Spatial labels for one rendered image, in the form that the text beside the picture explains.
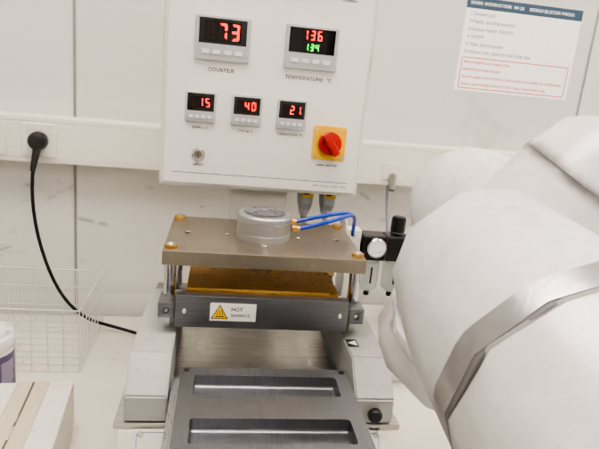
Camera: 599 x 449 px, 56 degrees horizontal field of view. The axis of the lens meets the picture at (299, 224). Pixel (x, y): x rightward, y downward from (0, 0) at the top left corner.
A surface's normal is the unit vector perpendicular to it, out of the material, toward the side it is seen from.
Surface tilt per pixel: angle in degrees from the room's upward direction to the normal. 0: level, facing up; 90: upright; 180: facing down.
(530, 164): 54
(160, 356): 41
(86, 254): 90
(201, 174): 90
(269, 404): 0
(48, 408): 3
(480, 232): 31
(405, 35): 90
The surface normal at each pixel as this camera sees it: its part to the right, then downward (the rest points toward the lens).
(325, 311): 0.12, 0.26
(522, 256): -0.35, -0.77
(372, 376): 0.15, -0.56
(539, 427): -0.76, -0.40
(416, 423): 0.09, -0.96
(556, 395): -0.57, -0.58
